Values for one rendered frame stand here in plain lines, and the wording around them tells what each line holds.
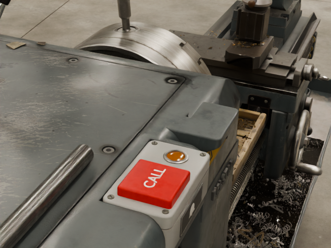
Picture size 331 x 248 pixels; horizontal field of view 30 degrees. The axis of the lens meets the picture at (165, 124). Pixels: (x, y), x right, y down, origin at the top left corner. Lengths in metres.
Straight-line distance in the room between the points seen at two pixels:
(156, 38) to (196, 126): 0.36
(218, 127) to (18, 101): 0.26
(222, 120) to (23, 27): 3.95
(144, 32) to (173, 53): 0.07
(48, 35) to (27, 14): 0.47
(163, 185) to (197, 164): 0.07
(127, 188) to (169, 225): 0.06
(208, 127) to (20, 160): 0.23
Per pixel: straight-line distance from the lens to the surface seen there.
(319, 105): 2.48
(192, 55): 1.13
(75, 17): 4.84
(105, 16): 4.87
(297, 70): 1.68
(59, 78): 0.89
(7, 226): 0.58
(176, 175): 0.65
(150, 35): 1.10
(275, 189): 1.91
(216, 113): 0.80
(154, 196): 0.62
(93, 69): 0.92
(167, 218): 0.61
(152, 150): 0.71
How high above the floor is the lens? 1.63
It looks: 29 degrees down
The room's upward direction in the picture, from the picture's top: 2 degrees clockwise
